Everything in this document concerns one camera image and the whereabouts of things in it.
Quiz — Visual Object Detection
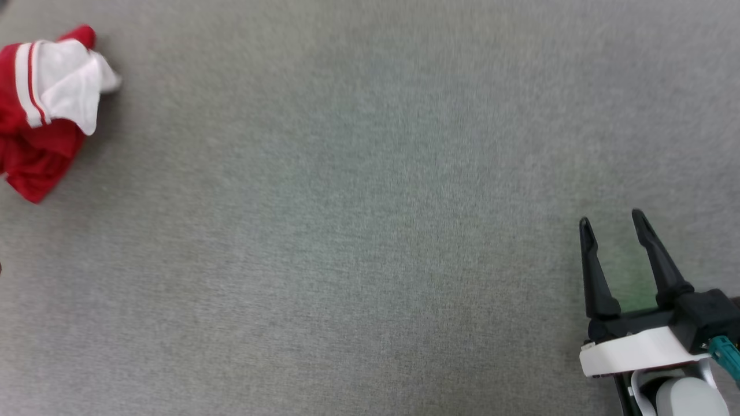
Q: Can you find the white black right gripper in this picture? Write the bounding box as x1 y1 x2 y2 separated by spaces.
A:
579 209 712 380

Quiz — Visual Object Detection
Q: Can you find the grey fabric sofa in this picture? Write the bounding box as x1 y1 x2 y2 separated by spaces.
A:
0 0 740 416

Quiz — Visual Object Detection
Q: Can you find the black cable with teal connector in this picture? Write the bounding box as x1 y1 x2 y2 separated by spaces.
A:
706 336 740 383

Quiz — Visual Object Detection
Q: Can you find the red and white jersey garment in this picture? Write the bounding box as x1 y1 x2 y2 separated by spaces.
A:
0 24 123 204

